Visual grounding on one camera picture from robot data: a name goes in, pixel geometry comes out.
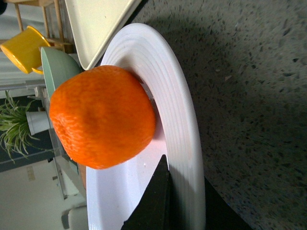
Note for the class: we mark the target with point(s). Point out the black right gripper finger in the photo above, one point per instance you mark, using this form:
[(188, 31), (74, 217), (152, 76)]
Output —
[(152, 212)]

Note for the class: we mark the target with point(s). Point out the white round plate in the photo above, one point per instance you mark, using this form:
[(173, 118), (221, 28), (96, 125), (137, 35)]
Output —
[(114, 193)]

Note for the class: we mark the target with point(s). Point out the orange fruit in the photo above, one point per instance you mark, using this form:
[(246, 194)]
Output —
[(103, 117)]

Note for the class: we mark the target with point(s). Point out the potted green plant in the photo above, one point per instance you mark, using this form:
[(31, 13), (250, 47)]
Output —
[(15, 135)]

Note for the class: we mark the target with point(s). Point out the green bowl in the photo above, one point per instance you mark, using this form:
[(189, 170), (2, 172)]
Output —
[(58, 67)]

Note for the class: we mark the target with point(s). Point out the wooden dish rack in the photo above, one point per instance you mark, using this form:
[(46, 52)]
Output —
[(50, 17)]

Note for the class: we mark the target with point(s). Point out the beige bear tray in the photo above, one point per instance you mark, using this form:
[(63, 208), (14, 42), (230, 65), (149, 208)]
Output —
[(94, 23)]

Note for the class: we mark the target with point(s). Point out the yellow mug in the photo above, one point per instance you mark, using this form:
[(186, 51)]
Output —
[(23, 50)]

